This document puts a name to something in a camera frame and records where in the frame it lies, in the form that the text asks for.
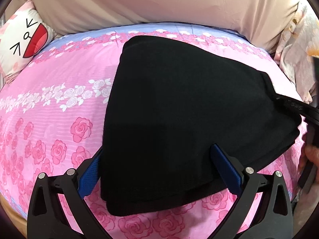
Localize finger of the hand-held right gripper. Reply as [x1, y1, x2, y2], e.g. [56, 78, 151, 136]
[272, 93, 319, 120]

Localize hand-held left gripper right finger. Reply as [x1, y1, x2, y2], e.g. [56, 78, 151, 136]
[210, 143, 293, 239]

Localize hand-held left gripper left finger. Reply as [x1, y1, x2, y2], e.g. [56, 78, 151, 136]
[27, 146, 110, 239]

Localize black pants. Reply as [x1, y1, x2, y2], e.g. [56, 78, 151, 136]
[101, 35, 303, 216]

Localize person's right hand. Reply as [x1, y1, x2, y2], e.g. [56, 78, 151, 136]
[298, 134, 319, 172]

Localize pale floral curtain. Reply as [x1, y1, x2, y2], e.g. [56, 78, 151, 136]
[273, 1, 319, 105]

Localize pink rose print bed sheet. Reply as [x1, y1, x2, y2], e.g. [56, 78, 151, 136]
[0, 21, 310, 239]

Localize tan bed base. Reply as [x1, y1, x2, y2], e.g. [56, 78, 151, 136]
[0, 196, 28, 231]

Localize cat face pillow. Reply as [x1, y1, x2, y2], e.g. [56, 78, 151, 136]
[0, 0, 58, 84]

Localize beige cloth backdrop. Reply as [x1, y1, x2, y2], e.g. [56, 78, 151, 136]
[19, 0, 302, 53]

